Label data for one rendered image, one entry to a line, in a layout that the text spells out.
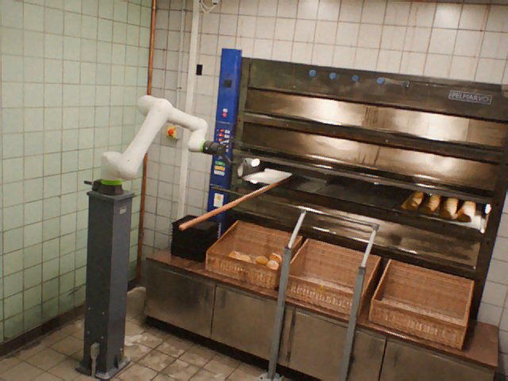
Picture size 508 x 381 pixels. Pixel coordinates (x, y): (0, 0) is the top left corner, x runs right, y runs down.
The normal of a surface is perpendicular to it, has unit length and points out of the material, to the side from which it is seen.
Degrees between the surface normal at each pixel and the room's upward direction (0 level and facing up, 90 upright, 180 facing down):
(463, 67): 90
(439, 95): 91
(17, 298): 90
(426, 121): 70
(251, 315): 90
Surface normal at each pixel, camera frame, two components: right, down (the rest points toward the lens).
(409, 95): -0.43, 0.17
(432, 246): -0.37, -0.17
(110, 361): 0.92, 0.19
